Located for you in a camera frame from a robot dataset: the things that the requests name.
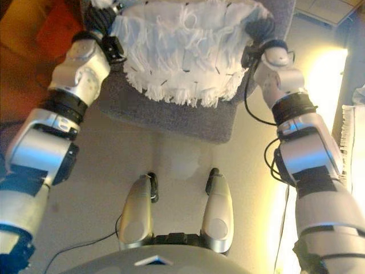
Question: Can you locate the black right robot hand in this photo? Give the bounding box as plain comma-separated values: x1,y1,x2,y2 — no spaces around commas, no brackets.
244,15,276,43

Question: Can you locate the grey fabric armchair sofa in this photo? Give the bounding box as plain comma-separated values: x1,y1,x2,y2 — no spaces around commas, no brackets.
79,0,296,145

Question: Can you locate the silver left robot leg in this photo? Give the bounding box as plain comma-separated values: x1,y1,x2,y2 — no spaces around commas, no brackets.
118,171,159,251

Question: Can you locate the silver right robot leg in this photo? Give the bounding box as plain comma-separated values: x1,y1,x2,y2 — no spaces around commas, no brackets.
199,167,235,255

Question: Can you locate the multicolour rounded cabinet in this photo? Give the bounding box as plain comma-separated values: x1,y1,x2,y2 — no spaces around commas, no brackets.
0,0,85,120

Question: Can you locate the silver robot leg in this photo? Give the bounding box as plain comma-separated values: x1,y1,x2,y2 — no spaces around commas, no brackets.
199,167,235,255
118,171,159,251

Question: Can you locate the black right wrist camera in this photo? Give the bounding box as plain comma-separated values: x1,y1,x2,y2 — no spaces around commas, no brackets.
241,45,259,69

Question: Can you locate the cream fringed bed blanket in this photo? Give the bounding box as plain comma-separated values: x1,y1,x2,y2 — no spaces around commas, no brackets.
339,104,365,183

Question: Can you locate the grey robot torso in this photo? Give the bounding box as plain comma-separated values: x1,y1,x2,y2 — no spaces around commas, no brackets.
56,232,254,274

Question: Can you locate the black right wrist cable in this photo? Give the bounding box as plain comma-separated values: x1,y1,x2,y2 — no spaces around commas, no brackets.
243,67,278,127

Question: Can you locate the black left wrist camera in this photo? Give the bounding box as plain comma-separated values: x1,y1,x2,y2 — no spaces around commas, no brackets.
102,35,125,63

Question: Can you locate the white fringed cushion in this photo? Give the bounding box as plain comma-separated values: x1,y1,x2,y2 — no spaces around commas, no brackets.
91,0,270,108

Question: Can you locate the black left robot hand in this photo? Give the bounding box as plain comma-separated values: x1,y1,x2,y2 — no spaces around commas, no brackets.
82,0,125,32

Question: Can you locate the thin black tether cable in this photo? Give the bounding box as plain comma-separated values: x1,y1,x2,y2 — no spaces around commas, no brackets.
44,213,124,274

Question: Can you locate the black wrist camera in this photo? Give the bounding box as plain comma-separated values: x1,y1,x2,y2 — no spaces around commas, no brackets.
241,45,259,69
102,35,125,63

